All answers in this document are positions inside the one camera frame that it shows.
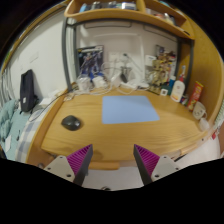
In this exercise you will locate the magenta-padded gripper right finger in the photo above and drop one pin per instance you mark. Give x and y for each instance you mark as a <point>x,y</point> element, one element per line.
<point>165,166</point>

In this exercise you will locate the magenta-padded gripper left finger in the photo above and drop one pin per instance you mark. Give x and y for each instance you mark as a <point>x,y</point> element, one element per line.
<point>60,166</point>

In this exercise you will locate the black computer mouse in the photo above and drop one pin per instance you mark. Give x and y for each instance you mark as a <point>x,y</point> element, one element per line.
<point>70,122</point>

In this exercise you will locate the blue mouse pad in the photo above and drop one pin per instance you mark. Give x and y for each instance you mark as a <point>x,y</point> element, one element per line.
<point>129,109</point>

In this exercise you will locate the checkered blue bed blanket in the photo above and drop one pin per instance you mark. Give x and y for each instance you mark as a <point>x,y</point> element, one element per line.
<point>18,133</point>

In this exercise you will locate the white mug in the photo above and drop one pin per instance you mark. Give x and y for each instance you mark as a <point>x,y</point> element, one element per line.
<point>199,110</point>

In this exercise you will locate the white tissue pack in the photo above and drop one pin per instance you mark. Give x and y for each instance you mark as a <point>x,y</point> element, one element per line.
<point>46,101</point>

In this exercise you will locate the white lotion pump bottle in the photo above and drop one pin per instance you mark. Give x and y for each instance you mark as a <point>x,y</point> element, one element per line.
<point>177,91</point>

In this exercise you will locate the blue bottle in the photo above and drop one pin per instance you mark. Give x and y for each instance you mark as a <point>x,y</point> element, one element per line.
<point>171,85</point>

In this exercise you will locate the black hanging bag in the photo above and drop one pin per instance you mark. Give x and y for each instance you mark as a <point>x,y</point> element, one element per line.
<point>27,90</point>

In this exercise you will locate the clear dome-lid cup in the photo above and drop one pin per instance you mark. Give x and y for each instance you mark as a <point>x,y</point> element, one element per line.
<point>83,83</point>

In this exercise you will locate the white power strip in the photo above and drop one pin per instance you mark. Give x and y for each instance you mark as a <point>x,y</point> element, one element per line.
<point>133,85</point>

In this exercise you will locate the white charger block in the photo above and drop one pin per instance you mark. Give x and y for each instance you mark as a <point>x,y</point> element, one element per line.
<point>98,82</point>

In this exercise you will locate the golden robot model figure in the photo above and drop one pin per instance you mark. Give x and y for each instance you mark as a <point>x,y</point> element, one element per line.
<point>161,71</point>

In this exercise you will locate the robot model kit box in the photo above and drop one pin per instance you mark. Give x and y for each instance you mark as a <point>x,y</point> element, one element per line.
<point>90,60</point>

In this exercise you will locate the wooden shelf unit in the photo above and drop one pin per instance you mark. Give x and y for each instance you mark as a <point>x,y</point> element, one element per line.
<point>110,14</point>

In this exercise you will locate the grey metal frame post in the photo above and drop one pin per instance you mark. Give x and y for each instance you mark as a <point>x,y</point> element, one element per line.
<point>66,56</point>

